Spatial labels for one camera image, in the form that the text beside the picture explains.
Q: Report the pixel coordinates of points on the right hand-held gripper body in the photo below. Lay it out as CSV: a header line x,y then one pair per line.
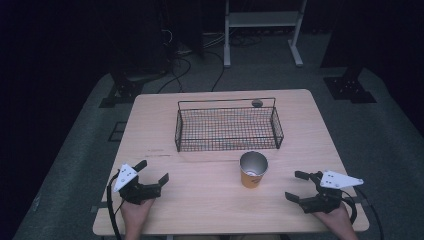
x,y
326,200

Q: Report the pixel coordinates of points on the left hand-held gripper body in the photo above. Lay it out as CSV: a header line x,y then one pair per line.
x,y
140,191

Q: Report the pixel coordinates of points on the orange paper cup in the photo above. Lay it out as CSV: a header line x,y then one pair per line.
x,y
253,173

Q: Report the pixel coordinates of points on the person's right hand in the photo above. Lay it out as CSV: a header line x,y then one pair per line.
x,y
335,218

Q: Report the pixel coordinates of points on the person's left hand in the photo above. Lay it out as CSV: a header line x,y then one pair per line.
x,y
136,213

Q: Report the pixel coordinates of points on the dark square floor plate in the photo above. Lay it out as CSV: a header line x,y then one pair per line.
x,y
117,131

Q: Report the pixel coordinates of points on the black stand base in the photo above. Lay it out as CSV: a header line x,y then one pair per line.
x,y
348,86
126,88

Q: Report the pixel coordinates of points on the small grey round object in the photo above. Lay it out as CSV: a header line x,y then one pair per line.
x,y
257,103

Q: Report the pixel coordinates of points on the grey table bracket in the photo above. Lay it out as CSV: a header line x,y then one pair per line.
x,y
95,209
361,200

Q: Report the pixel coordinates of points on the white desk frame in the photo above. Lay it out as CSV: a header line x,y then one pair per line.
x,y
263,20

